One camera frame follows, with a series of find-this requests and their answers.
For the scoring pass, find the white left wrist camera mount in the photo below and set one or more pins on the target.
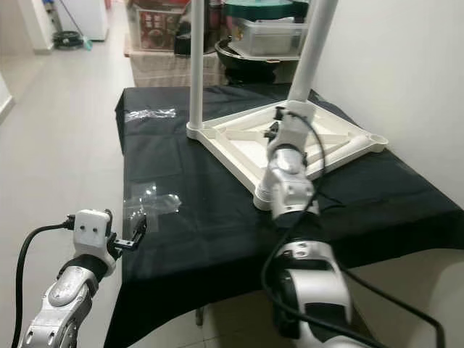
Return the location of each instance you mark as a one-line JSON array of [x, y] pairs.
[[90, 226]]

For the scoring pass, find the clear tape patch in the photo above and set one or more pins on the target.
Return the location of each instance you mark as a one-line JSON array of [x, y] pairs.
[[152, 203]]

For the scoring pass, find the black tablecloth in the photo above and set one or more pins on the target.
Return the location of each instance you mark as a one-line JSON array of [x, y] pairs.
[[188, 275]]

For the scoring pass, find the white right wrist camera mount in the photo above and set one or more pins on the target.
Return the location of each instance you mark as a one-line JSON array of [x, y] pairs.
[[297, 130]]

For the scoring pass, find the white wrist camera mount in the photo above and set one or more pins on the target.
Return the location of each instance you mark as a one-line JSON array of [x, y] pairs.
[[90, 226], [297, 130]]

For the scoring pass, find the teal head broom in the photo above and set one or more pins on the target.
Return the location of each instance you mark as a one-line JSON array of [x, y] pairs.
[[87, 45]]

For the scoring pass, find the clear plastic storage box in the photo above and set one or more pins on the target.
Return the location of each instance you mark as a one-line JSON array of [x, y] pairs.
[[268, 40]]

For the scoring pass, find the white refrigerator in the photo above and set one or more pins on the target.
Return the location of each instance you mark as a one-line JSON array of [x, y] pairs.
[[87, 18]]

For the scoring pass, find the dark green round lid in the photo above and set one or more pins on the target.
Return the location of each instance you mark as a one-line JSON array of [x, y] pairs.
[[261, 10]]

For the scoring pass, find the white plastic children table top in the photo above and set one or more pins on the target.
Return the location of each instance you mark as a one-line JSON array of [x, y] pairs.
[[232, 156]]

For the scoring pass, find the black wok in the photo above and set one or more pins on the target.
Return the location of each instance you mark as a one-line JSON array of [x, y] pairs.
[[243, 69]]

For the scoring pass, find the black plastic bag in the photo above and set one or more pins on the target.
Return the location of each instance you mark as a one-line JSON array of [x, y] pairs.
[[216, 32]]

